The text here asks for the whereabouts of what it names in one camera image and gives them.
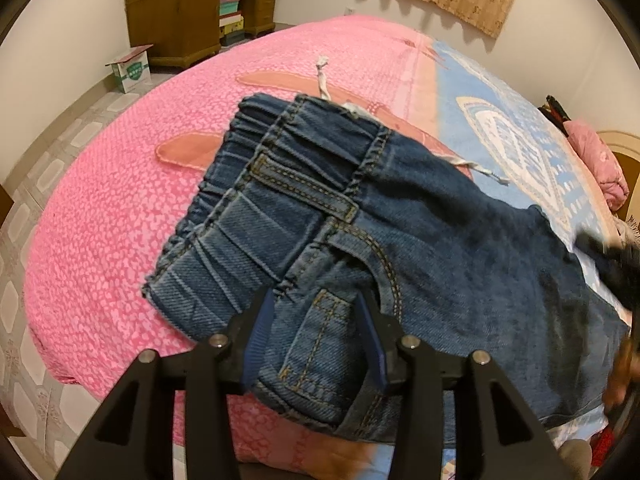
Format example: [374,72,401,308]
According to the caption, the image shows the blue denim jeans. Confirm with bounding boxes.
[142,56,633,443]

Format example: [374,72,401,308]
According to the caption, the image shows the right hand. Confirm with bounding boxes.
[602,338,640,412]

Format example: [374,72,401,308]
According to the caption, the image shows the heart patterned pillow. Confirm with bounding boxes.
[614,216,640,247]

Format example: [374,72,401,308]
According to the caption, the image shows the pink folded blanket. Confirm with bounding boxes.
[563,120,629,212]

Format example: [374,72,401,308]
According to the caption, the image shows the cream wooden headboard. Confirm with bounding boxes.
[599,130,640,223]

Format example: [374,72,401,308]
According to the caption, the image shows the bed with patterned sheet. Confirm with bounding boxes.
[24,16,604,479]

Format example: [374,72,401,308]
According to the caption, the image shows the dark clothes behind blanket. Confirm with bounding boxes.
[538,96,570,136]

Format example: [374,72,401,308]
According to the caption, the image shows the green white cardboard box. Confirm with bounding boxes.
[105,44,153,94]

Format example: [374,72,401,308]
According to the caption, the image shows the stacked books in desk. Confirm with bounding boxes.
[219,0,244,47]

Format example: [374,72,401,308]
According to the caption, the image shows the brown wooden desk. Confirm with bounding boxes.
[125,0,276,68]

